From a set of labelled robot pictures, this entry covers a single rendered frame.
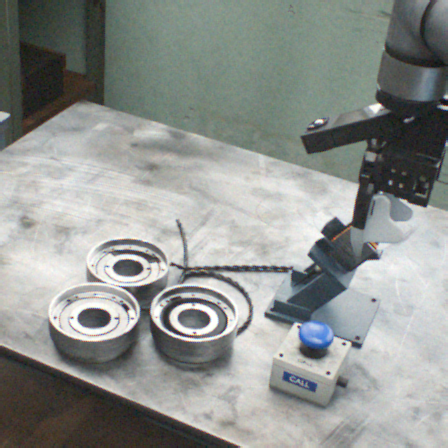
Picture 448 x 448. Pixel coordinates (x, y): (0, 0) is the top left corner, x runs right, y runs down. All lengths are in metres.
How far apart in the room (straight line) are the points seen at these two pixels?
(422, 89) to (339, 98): 1.73
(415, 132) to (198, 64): 1.88
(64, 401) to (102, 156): 0.39
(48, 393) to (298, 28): 1.59
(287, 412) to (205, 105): 1.96
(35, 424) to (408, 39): 0.75
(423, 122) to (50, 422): 0.68
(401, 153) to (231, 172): 0.48
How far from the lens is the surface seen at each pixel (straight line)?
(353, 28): 2.56
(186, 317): 1.05
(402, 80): 0.91
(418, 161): 0.95
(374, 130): 0.96
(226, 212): 1.28
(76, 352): 0.99
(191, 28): 2.76
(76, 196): 1.29
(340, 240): 1.04
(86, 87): 2.94
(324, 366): 0.97
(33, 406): 1.31
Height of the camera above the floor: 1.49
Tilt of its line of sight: 33 degrees down
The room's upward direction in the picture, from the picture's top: 7 degrees clockwise
